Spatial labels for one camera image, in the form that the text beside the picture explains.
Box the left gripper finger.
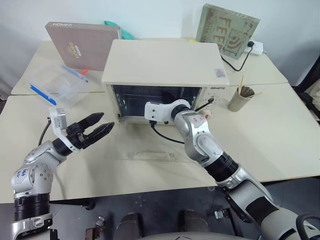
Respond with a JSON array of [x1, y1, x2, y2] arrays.
[[80, 112, 105, 130], [83, 121, 116, 147]]

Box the green cloth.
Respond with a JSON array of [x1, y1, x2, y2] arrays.
[[103, 19, 136, 40]]

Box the black robot shoulder cable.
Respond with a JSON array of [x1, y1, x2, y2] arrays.
[[295, 212, 320, 240]]

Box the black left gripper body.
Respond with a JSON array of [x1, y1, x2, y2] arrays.
[[65, 121, 91, 151]]

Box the black chair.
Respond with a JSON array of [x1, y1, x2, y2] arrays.
[[291, 53, 320, 123]]

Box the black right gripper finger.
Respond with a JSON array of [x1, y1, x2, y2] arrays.
[[160, 90, 176, 104]]

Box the brown paper cup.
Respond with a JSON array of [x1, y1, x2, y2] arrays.
[[227, 85, 256, 113]]

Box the silver black robot body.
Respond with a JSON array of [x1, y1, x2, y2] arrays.
[[141, 231, 239, 240]]

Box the glass toaster oven door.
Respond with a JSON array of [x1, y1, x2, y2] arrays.
[[116, 121, 177, 163]]

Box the white power strip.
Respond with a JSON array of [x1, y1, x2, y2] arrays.
[[243, 39, 265, 57]]

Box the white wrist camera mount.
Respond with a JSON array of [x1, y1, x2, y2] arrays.
[[48, 106, 84, 153], [144, 99, 191, 125]]

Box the cream toaster oven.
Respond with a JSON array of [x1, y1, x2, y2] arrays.
[[101, 39, 230, 124]]

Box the black table leg foot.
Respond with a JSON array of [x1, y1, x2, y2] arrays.
[[83, 198, 97, 211]]

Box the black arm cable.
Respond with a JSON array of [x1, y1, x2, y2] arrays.
[[149, 120, 187, 145], [39, 116, 53, 147]]

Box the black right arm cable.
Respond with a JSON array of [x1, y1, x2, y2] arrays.
[[149, 120, 187, 145]]

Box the thick brown book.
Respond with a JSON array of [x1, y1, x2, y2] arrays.
[[44, 21, 122, 72]]

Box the clear plastic box blue clips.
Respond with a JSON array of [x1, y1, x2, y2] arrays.
[[25, 62, 90, 109]]

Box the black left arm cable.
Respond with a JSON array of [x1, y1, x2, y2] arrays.
[[39, 116, 53, 147]]

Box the grey green book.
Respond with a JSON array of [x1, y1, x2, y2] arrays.
[[195, 3, 261, 61]]

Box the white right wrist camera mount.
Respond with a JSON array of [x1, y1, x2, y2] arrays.
[[144, 99, 191, 125]]

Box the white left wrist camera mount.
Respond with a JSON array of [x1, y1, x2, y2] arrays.
[[48, 106, 84, 153]]

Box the black power cord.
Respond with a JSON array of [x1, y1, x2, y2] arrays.
[[221, 41, 255, 73]]

